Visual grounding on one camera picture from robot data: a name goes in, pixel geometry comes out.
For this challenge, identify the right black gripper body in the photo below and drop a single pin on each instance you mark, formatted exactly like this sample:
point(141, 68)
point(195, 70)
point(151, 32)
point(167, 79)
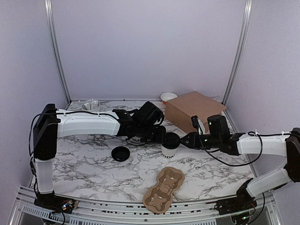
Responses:
point(212, 143)

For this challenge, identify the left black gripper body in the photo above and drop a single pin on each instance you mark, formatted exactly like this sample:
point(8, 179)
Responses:
point(147, 136)

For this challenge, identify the stack of white paper cups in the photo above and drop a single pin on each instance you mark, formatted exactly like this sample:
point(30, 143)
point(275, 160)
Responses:
point(135, 140)

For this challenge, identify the single white paper cup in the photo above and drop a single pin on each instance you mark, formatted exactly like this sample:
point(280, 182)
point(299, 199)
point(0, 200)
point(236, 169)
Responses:
point(168, 153)

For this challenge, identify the brown paper bag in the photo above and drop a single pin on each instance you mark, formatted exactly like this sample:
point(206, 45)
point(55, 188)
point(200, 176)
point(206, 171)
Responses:
point(179, 110)

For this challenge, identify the black plastic cup lid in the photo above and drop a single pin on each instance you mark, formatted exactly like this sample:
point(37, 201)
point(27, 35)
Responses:
point(120, 153)

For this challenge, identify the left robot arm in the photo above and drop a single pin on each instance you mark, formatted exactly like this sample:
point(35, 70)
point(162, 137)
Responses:
point(53, 123)

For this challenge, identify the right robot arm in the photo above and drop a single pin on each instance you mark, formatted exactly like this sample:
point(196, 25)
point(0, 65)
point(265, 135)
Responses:
point(281, 144)

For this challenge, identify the orange bowl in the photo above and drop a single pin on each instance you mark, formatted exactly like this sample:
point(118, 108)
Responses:
point(167, 96)

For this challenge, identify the white canister with stirrers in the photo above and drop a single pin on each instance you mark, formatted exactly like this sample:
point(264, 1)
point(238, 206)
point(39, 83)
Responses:
point(91, 105)

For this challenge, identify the brown cardboard cup carrier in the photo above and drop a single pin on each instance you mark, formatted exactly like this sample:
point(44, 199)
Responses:
point(159, 197)

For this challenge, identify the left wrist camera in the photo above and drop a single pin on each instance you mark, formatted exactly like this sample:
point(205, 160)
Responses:
point(149, 115)

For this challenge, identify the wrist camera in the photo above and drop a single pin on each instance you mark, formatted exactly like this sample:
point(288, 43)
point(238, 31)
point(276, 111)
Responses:
point(217, 125)
point(149, 115)

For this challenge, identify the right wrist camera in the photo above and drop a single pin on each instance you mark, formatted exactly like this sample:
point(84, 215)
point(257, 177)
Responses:
point(217, 125)

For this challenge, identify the right aluminium frame post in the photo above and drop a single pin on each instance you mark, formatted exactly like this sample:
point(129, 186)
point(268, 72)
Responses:
point(240, 47)

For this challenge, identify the aluminium frame post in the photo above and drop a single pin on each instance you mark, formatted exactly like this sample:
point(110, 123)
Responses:
point(240, 47)
point(55, 48)

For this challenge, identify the aluminium front rail base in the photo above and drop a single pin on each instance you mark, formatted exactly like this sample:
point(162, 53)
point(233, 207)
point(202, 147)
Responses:
point(96, 212)

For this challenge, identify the left aluminium frame post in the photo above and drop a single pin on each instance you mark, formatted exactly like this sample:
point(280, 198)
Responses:
point(55, 48)

